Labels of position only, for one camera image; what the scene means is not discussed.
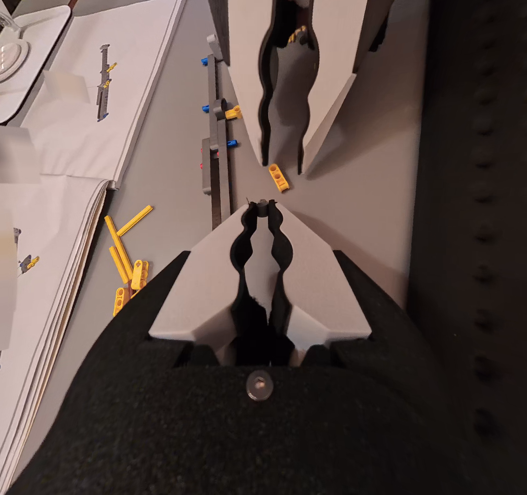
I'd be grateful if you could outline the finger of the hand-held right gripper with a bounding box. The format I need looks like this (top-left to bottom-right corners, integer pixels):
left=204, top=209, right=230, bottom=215
left=298, top=0, right=377, bottom=175
left=226, top=0, right=276, bottom=167

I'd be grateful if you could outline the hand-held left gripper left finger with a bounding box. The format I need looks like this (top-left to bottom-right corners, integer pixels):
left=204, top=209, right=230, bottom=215
left=148, top=204, right=269, bottom=366

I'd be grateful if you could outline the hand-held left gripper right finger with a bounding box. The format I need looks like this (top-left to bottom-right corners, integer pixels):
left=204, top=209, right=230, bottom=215
left=268, top=200, right=372, bottom=366

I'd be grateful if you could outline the long grey lego beam assembly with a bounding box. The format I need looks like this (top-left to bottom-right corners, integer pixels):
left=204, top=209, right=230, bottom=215
left=200, top=34, right=242, bottom=233

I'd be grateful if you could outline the short yellow lego beam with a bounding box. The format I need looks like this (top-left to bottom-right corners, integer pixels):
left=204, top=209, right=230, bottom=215
left=268, top=163, right=291, bottom=193

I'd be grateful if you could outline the cluster of yellow lego pieces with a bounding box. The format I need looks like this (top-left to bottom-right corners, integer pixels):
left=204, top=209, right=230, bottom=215
left=103, top=205, right=154, bottom=317

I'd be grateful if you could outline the open instruction booklet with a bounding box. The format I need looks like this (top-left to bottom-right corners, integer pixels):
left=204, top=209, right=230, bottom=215
left=0, top=0, right=187, bottom=480

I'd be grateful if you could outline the black perforated board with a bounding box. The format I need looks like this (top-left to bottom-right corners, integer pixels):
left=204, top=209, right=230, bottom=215
left=407, top=0, right=527, bottom=495

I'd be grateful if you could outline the white document stand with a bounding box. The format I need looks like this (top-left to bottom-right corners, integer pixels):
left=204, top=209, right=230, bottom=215
left=0, top=5, right=73, bottom=125

